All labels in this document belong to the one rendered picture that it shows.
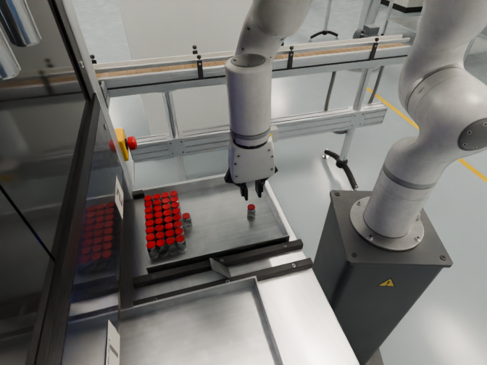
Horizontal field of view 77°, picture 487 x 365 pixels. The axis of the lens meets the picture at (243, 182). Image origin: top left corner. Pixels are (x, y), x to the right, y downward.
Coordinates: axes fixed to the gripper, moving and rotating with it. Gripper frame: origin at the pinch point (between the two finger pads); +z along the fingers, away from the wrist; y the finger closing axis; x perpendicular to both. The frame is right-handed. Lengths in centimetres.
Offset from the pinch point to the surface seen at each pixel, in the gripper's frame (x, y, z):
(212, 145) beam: 94, 3, 52
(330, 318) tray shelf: -29.8, 7.8, 11.5
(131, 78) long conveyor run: 92, -30, 5
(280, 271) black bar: -18.0, 1.2, 9.2
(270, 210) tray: 1.5, 5.7, 11.0
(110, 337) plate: -29.6, -30.0, -5.9
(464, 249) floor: 17, 135, 104
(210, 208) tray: 6.4, -10.2, 10.4
